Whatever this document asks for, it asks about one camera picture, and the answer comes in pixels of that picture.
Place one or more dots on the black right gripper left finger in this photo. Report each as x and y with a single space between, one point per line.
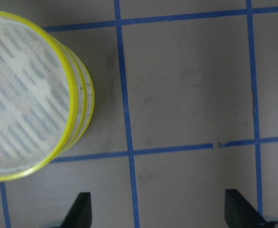
80 213

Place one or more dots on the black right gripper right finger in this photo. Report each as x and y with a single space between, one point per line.
239 213

